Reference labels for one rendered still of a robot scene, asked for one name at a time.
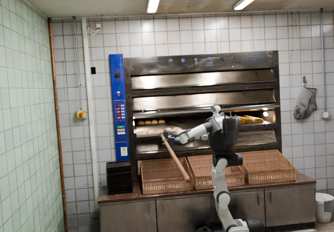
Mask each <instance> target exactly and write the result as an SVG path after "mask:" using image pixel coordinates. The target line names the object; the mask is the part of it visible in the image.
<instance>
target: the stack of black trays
mask: <svg viewBox="0 0 334 232"><path fill-rule="evenodd" d="M132 180H133V178H132V165H131V162H130V160H123V161H113V162H106V181H107V193H108V195H114V194H123V193H131V192H132V191H133V182H132Z"/></svg>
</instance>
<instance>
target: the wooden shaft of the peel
mask: <svg viewBox="0 0 334 232"><path fill-rule="evenodd" d="M161 138H162V139H163V140H165V137H164V136H163V134H161ZM163 142H164V143H165V145H166V147H167V149H168V151H169V152H170V154H171V156H172V158H173V160H174V161H175V163H176V165H177V167H178V169H179V170H180V172H181V174H182V176H183V178H184V179H185V181H186V182H187V183H189V182H190V178H189V176H188V175H187V173H186V171H185V170H184V168H183V167H182V165H181V163H180V162H179V160H178V158H177V157H176V155H175V154H174V152H173V150H172V149H171V147H170V145H169V144H168V142H167V141H163Z"/></svg>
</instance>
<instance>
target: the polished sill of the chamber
mask: <svg viewBox="0 0 334 232"><path fill-rule="evenodd" d="M263 127H276V124H275V123H267V124H253V125H240V129H250V128H263Z"/></svg>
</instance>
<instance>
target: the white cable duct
mask: <svg viewBox="0 0 334 232"><path fill-rule="evenodd" d="M82 28H83V47H84V61H85V74H86V87H87V100H88V114H89V127H90V141H91V154H92V168H93V181H94V194H95V208H96V209H99V204H98V198H99V191H98V178H97V164H96V150H95V137H94V123H93V109H92V96H91V83H90V69H89V56H88V42H87V28H86V17H82Z"/></svg>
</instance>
